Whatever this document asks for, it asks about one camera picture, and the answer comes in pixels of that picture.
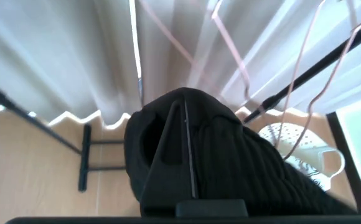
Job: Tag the white curtain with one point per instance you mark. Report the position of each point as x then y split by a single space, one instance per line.
59 53

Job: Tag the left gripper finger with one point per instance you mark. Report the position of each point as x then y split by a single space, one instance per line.
168 186

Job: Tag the white laundry basket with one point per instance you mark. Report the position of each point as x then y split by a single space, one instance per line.
311 146

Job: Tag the black garment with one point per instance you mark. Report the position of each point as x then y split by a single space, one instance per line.
236 161

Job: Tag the black clothes rack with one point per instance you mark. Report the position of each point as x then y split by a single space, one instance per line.
84 155

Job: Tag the pink clothes hanger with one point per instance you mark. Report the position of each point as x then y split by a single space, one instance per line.
297 68
330 81
180 49
231 49

